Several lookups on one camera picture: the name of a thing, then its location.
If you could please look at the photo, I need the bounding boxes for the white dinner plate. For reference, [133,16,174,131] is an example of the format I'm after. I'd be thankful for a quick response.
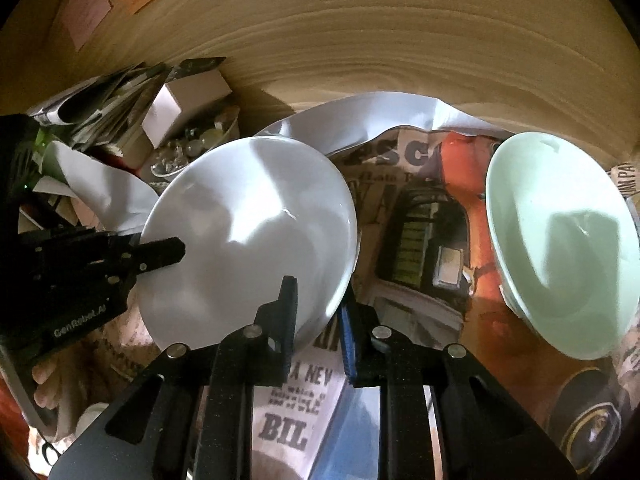
[137,136,359,349]

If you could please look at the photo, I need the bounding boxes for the mint green bowl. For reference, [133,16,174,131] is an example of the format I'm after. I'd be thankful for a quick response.
[485,132,639,361]

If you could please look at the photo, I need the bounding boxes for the left hand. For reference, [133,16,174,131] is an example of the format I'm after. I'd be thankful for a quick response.
[32,351,76,442]

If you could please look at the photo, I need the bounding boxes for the white folded paper sheet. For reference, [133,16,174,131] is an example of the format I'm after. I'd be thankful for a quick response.
[35,91,511,232]

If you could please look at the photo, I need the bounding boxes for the small bowl of trinkets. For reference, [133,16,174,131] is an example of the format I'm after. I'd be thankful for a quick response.
[150,105,240,182]

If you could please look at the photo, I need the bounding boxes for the white bowl black dots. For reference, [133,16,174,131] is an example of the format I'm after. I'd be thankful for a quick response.
[499,284,536,333]

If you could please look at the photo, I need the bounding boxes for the stack of magazines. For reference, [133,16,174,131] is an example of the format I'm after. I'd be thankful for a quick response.
[27,56,227,156]

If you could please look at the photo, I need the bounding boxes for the white small box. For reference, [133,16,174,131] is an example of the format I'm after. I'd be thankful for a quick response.
[142,68,232,148]

